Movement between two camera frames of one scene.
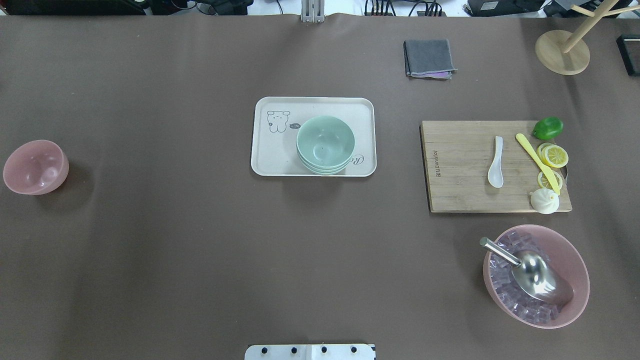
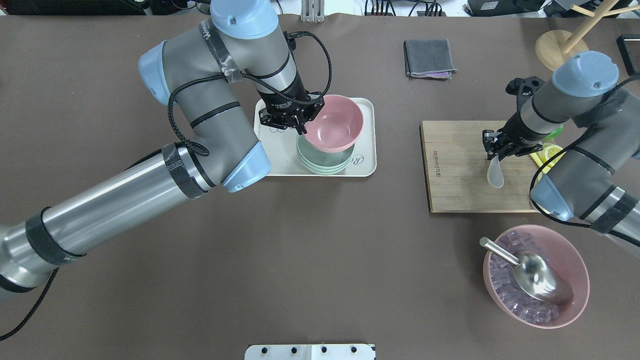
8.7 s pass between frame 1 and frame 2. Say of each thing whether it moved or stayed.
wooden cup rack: stayed
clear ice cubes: stayed
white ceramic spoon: stayed
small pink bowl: moved
